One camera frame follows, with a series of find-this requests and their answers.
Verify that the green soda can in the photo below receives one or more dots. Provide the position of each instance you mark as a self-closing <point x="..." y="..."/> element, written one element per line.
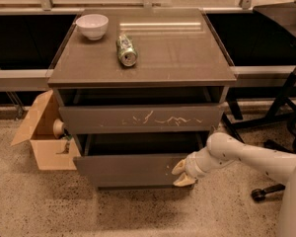
<point x="126" y="52"/>

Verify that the grey scratched top drawer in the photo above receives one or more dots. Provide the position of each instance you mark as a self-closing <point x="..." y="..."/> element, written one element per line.
<point x="134" y="110"/>

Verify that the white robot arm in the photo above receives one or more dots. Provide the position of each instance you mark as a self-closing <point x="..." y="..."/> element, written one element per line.
<point x="221" y="149"/>

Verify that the white ceramic bowl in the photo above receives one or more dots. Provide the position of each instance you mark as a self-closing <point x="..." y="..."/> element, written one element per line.
<point x="92" y="26"/>

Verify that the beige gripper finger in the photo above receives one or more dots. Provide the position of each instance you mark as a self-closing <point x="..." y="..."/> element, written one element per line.
<point x="179" y="168"/>
<point x="184" y="180"/>

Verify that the open cardboard box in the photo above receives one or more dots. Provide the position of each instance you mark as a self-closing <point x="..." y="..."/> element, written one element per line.
<point x="51" y="153"/>

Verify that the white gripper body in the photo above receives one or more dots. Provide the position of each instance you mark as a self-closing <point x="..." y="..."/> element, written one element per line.
<point x="192" y="169"/>

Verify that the dark side table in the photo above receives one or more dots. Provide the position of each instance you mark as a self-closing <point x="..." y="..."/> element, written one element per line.
<point x="283" y="14"/>

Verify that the white round object in box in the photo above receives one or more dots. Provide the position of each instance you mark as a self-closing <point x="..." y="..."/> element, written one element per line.
<point x="58" y="128"/>

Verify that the grey drawer cabinet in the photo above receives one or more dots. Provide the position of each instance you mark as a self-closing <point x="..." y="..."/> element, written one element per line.
<point x="175" y="48"/>

